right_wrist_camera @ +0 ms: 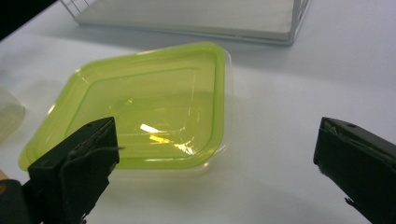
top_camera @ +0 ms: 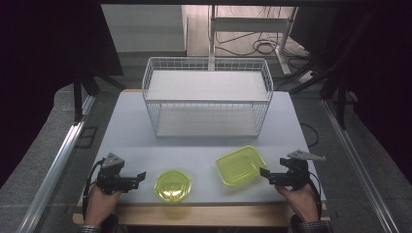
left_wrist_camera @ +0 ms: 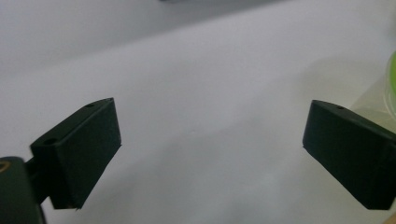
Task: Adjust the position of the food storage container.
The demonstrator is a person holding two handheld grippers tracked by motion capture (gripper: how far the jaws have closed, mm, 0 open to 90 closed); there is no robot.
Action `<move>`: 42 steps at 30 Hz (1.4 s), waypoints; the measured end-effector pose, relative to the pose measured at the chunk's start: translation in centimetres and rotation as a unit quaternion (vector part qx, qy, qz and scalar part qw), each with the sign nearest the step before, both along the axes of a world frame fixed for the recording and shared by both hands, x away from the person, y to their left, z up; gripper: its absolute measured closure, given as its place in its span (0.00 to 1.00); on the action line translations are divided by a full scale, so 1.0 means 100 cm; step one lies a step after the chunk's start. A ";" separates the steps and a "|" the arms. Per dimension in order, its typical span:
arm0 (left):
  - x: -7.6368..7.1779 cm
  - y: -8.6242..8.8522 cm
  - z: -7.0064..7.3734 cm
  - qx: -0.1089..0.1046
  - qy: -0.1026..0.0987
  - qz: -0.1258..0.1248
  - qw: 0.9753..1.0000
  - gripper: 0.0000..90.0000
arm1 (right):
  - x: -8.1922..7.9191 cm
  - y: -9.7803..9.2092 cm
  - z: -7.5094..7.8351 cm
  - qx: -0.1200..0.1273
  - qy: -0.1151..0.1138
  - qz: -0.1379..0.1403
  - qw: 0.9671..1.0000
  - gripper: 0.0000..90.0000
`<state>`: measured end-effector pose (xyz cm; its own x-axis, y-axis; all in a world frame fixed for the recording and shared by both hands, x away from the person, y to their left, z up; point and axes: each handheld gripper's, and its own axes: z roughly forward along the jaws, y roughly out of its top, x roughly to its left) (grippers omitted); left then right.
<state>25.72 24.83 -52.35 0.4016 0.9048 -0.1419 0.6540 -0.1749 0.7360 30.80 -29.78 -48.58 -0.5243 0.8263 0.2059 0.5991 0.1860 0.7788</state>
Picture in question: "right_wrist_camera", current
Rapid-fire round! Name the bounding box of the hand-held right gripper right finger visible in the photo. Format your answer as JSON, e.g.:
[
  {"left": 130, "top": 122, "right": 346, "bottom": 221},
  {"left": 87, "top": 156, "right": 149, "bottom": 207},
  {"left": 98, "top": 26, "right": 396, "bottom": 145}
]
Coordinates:
[{"left": 313, "top": 116, "right": 396, "bottom": 224}]

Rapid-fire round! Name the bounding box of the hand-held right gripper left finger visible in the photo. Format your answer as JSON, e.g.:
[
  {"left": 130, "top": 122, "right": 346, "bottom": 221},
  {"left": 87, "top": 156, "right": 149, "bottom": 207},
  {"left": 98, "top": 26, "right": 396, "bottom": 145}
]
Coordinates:
[{"left": 27, "top": 116, "right": 120, "bottom": 224}]

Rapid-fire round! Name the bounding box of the square container with green lid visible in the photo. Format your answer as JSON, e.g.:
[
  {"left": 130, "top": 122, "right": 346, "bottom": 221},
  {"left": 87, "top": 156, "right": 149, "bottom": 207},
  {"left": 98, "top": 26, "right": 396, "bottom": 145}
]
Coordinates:
[{"left": 18, "top": 41, "right": 234, "bottom": 179}]

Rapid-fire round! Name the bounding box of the white wire rack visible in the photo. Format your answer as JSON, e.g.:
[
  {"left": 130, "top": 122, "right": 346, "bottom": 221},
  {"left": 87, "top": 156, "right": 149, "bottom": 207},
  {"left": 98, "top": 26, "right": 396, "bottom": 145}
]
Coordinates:
[{"left": 59, "top": 0, "right": 312, "bottom": 47}]

